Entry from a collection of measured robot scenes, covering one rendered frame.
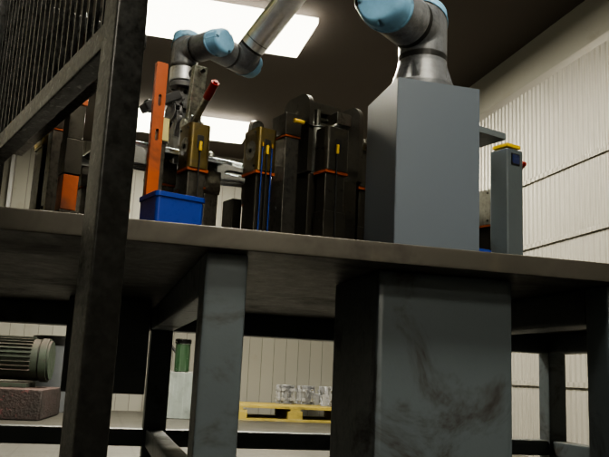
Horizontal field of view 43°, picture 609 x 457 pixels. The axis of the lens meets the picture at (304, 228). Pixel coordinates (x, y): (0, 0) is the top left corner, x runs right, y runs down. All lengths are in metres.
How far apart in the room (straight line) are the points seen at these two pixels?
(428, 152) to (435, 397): 0.53
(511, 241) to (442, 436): 0.88
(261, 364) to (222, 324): 7.23
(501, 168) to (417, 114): 0.70
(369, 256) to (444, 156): 0.37
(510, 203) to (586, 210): 2.54
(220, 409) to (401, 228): 0.55
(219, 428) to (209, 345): 0.15
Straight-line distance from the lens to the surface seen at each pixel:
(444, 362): 1.60
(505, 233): 2.32
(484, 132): 2.27
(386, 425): 1.55
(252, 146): 2.01
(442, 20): 1.90
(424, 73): 1.80
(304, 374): 8.76
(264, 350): 8.65
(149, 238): 1.38
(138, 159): 2.14
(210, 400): 1.42
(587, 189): 4.89
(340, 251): 1.44
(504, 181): 2.36
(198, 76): 2.03
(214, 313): 1.42
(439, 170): 1.71
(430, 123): 1.73
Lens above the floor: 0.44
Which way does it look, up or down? 11 degrees up
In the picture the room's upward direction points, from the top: 3 degrees clockwise
